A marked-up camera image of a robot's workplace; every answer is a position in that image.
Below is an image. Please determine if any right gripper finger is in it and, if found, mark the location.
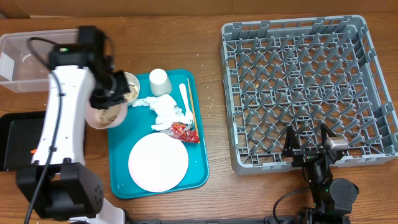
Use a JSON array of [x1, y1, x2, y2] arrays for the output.
[[282, 125, 300, 157], [320, 123, 336, 149]]

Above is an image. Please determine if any white bowl with food scraps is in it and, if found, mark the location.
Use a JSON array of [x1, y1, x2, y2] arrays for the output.
[[124, 72, 141, 105]]

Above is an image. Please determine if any pink bowl with food scraps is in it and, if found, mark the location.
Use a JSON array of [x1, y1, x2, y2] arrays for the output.
[[85, 103, 127, 129]]

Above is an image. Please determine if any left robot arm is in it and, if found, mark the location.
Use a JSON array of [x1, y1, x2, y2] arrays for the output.
[[16, 26, 132, 223]]

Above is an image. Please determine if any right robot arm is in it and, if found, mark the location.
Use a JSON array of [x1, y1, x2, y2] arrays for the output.
[[273, 124, 359, 224]]

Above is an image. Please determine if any grey dishwasher rack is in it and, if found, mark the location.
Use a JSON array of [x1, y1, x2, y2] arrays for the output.
[[220, 15, 397, 175]]

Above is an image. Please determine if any white plastic cup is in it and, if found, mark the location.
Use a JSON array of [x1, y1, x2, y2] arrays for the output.
[[149, 68, 172, 96]]

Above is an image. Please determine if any crumpled white napkin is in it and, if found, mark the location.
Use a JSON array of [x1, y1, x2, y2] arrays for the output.
[[131, 94, 191, 131]]

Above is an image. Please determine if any white plastic fork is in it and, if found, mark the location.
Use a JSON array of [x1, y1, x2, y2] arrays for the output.
[[179, 83, 194, 125]]

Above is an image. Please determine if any wooden chopstick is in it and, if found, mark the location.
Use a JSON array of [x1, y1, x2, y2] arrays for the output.
[[187, 78, 200, 144]]

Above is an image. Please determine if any teal serving tray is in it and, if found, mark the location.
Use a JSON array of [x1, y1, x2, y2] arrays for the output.
[[108, 69, 210, 199]]

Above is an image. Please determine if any red snack wrapper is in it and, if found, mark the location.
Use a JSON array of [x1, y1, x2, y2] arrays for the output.
[[161, 122, 200, 144]]

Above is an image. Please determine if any pink round plate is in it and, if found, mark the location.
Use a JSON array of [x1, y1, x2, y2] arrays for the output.
[[128, 133, 189, 193]]

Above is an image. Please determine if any clear plastic bin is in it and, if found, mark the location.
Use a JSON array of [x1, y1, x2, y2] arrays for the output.
[[0, 28, 101, 93]]

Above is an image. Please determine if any black plastic bin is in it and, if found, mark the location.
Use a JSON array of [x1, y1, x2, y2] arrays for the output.
[[1, 111, 45, 171]]

